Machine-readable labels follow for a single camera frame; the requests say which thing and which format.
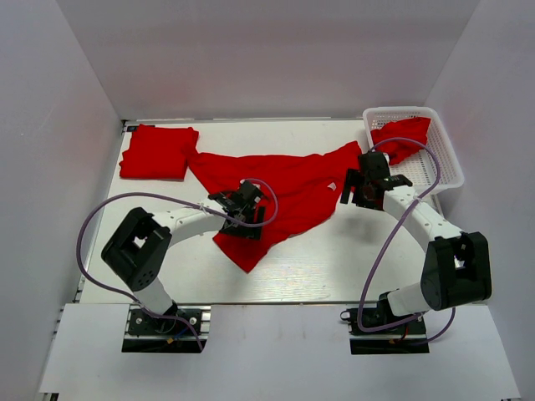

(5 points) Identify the white plastic basket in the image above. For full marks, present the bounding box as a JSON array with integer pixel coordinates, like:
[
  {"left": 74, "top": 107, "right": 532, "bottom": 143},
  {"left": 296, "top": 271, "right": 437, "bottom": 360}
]
[{"left": 363, "top": 106, "right": 464, "bottom": 195}]

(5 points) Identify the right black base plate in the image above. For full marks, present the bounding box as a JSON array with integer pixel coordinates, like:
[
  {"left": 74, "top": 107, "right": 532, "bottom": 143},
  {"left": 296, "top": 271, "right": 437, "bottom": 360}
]
[{"left": 339, "top": 308, "right": 430, "bottom": 355}]

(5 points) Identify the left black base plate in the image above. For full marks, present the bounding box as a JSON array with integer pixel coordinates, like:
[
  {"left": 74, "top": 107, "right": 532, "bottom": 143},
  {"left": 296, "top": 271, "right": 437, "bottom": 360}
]
[{"left": 121, "top": 306, "right": 211, "bottom": 354}]

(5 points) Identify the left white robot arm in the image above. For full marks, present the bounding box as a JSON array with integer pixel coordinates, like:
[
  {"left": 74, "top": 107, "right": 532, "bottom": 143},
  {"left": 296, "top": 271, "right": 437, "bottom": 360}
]
[{"left": 101, "top": 180, "right": 266, "bottom": 333}]

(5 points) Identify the red t shirt in basket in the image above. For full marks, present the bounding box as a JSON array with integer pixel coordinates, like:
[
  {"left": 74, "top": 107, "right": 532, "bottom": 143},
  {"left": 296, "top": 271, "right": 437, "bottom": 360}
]
[{"left": 371, "top": 117, "right": 431, "bottom": 165}]

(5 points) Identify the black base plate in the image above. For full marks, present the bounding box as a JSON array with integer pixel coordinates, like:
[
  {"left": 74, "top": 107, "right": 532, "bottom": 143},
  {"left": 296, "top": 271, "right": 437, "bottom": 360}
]
[
  {"left": 339, "top": 308, "right": 430, "bottom": 355},
  {"left": 121, "top": 306, "right": 211, "bottom": 354}
]

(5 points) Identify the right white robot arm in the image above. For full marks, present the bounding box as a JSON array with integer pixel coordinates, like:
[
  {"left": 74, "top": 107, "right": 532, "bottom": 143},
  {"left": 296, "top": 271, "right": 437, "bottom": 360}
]
[{"left": 340, "top": 151, "right": 492, "bottom": 333}]

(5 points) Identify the folded red t shirt stack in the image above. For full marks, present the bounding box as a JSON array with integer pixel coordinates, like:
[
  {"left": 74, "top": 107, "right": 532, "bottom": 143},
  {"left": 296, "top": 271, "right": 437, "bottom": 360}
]
[{"left": 119, "top": 124, "right": 199, "bottom": 180}]

